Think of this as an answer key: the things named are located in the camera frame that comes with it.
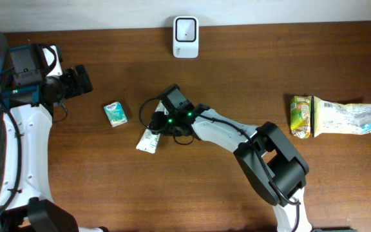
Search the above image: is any teal white tissue pack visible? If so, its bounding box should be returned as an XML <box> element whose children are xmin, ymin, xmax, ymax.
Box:
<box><xmin>104</xmin><ymin>102</ymin><xmax>128</xmax><ymax>128</ymax></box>

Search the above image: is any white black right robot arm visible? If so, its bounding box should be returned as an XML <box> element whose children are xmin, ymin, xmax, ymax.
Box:
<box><xmin>146</xmin><ymin>84</ymin><xmax>312</xmax><ymax>231</ymax></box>

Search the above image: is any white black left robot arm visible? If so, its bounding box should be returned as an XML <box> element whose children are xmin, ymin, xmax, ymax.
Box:
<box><xmin>0</xmin><ymin>43</ymin><xmax>93</xmax><ymax>231</ymax></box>

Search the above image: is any white tube tan cap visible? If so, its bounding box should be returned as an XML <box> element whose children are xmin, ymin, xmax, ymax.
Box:
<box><xmin>135</xmin><ymin>100</ymin><xmax>169</xmax><ymax>154</ymax></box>

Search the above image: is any white barcode scanner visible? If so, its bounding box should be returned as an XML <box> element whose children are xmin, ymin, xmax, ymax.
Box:
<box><xmin>173</xmin><ymin>16</ymin><xmax>200</xmax><ymax>59</ymax></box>

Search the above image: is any yellow white snack bag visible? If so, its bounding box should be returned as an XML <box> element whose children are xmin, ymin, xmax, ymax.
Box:
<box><xmin>313</xmin><ymin>97</ymin><xmax>371</xmax><ymax>137</ymax></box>

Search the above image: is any green drink pouch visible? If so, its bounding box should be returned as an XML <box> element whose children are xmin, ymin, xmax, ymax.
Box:
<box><xmin>290</xmin><ymin>96</ymin><xmax>312</xmax><ymax>139</ymax></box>

